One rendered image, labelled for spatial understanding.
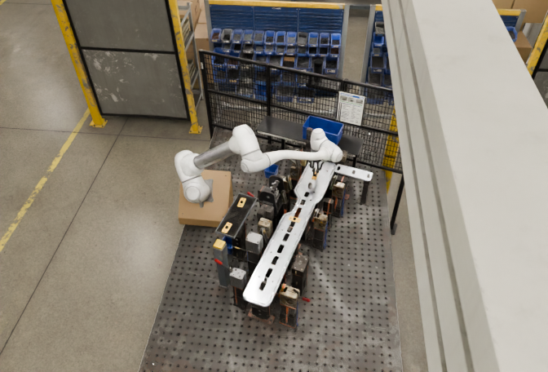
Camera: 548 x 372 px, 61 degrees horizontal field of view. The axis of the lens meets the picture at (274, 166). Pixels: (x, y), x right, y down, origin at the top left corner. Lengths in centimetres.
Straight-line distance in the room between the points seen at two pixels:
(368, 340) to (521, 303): 302
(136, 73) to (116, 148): 91
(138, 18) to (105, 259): 238
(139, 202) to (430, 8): 468
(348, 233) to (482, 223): 344
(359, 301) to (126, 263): 221
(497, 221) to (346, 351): 295
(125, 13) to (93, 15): 36
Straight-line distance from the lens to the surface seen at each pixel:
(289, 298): 296
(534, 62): 529
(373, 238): 371
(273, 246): 322
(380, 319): 334
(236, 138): 307
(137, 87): 560
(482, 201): 29
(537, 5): 619
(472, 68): 40
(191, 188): 341
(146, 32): 516
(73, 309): 447
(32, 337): 447
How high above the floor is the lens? 359
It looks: 44 degrees down
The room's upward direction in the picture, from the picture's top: 1 degrees counter-clockwise
